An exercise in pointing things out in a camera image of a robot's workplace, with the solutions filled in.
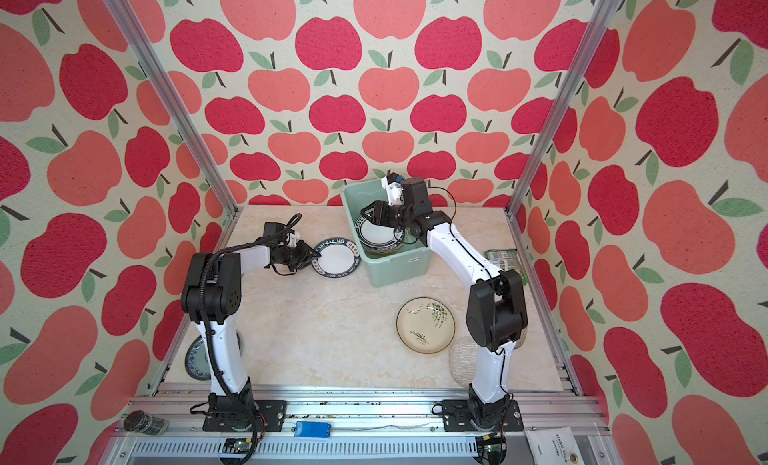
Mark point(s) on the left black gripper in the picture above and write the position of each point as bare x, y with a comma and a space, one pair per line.
304, 257

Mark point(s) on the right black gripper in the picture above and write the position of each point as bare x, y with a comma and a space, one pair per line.
378, 211

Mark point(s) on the large green rimmed white plate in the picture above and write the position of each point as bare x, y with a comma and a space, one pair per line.
378, 239

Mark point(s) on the cream plate with bamboo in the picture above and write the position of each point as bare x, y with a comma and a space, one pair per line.
425, 325

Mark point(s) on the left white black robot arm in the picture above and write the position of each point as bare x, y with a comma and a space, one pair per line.
212, 294

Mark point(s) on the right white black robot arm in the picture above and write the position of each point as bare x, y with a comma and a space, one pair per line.
496, 313

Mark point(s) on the mint green plastic bin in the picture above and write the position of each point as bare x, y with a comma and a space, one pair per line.
409, 261

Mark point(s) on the green snack packet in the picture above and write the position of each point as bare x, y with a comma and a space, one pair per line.
507, 259

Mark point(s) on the small teal patterned plate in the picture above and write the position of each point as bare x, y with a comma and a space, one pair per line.
196, 362

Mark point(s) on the clear textured glass plate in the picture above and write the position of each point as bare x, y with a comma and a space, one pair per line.
463, 360

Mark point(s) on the blue rectangular box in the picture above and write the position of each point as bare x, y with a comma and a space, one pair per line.
312, 430

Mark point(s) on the green circuit board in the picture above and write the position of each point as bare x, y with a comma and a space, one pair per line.
234, 446

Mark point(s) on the white paper sheet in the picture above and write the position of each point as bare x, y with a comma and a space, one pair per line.
555, 446

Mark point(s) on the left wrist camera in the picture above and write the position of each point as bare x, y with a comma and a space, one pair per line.
291, 239

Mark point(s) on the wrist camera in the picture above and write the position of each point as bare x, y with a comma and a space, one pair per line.
392, 184
291, 239

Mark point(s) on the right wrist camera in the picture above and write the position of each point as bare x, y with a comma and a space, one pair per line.
392, 184

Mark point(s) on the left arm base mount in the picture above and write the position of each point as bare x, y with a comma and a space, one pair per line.
226, 417

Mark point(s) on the aluminium front rail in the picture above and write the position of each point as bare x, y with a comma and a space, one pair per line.
369, 426

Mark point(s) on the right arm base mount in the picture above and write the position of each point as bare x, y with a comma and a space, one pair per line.
474, 416

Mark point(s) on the right aluminium frame post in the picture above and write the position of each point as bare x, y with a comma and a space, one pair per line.
602, 16

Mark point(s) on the aluminium frame post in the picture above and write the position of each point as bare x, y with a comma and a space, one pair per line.
131, 28
602, 16

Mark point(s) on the left aluminium frame post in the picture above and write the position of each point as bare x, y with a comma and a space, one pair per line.
131, 28

